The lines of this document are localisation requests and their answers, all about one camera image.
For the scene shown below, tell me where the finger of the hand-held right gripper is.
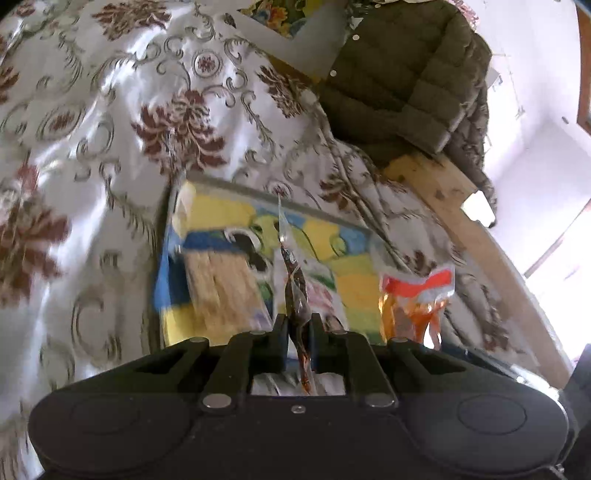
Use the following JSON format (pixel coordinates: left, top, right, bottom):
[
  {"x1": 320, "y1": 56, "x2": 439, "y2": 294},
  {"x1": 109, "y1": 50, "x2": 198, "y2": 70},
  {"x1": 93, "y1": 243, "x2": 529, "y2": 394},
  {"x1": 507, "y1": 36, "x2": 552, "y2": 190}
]
[{"x1": 464, "y1": 347, "x2": 561, "y2": 392}]

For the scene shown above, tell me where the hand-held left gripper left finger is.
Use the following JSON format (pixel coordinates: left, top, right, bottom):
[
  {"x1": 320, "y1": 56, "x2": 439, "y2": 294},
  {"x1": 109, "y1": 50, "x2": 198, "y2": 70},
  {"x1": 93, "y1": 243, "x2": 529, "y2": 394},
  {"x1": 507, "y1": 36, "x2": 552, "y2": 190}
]
[{"x1": 131, "y1": 314, "x2": 291, "y2": 411}]

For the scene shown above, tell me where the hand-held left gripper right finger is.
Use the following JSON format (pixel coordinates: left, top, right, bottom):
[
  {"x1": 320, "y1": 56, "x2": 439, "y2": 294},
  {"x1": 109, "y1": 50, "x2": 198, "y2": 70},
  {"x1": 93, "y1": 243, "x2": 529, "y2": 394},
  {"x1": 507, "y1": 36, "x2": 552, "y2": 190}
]
[{"x1": 310, "y1": 314, "x2": 467, "y2": 409}]

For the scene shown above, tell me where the clear packet of dark snack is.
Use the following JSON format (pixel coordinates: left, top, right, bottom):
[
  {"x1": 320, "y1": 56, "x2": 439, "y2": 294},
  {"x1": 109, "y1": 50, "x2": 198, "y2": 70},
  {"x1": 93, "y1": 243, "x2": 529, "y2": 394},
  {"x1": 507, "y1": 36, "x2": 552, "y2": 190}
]
[{"x1": 276, "y1": 194, "x2": 317, "y2": 398}]

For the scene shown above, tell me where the clear pack of biscuits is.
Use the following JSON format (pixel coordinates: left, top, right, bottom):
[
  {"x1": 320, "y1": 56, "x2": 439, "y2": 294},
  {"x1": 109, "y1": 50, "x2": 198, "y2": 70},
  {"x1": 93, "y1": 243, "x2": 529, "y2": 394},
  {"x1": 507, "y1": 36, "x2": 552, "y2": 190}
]
[{"x1": 182, "y1": 251, "x2": 273, "y2": 333}]

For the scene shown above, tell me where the orange snack bag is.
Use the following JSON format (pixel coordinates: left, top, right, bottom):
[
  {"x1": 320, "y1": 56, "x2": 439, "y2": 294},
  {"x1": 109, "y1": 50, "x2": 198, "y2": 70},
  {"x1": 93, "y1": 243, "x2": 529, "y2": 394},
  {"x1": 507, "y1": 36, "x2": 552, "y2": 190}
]
[{"x1": 376, "y1": 265, "x2": 455, "y2": 349}]

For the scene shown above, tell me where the colourful cartoon tray liner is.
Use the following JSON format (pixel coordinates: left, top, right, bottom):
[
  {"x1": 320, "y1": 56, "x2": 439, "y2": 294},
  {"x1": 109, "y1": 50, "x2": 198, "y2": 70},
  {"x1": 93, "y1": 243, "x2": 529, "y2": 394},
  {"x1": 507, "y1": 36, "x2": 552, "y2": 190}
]
[{"x1": 159, "y1": 182, "x2": 393, "y2": 347}]

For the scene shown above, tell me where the white box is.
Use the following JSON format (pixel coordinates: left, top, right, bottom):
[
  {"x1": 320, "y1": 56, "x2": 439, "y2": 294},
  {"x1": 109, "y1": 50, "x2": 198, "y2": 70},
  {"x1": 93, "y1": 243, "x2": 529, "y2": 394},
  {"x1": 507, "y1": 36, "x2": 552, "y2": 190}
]
[{"x1": 462, "y1": 191, "x2": 492, "y2": 224}]

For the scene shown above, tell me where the olive puffer jacket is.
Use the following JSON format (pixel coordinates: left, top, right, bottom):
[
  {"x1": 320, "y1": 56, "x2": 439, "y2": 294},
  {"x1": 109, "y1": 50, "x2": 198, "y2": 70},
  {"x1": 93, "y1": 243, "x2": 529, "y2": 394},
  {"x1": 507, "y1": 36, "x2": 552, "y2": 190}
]
[{"x1": 318, "y1": 0, "x2": 499, "y2": 227}]

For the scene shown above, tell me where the floral patterned satin blanket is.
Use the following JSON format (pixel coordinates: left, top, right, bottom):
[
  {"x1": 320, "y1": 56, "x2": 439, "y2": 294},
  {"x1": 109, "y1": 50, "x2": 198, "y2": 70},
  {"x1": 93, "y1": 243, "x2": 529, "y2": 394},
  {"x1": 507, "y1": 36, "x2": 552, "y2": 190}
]
[{"x1": 0, "y1": 0, "x2": 546, "y2": 480}]

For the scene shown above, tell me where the pink crumpled cloth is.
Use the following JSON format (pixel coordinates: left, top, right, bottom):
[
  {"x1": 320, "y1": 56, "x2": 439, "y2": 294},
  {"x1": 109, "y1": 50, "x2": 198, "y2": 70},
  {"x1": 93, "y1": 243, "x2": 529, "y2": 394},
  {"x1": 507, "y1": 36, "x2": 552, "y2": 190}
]
[{"x1": 443, "y1": 0, "x2": 481, "y2": 24}]

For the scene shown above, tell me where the wooden bed frame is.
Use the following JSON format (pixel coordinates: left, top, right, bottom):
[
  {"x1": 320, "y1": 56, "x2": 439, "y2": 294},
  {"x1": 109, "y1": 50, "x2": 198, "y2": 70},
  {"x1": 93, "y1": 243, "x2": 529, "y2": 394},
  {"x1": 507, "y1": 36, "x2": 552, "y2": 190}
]
[{"x1": 263, "y1": 51, "x2": 575, "y2": 391}]

